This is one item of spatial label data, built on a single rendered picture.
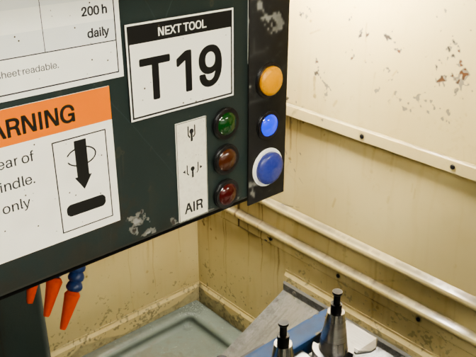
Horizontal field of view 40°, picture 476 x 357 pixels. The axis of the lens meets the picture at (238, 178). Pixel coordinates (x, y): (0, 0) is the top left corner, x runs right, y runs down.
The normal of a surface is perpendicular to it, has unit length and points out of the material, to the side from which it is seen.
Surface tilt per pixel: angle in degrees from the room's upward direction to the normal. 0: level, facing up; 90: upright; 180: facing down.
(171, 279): 90
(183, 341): 0
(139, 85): 90
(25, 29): 90
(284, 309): 24
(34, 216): 90
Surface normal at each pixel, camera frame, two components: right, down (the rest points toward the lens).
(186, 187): 0.66, 0.32
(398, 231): -0.75, 0.28
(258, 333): -0.31, -0.71
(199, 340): 0.00, -0.91
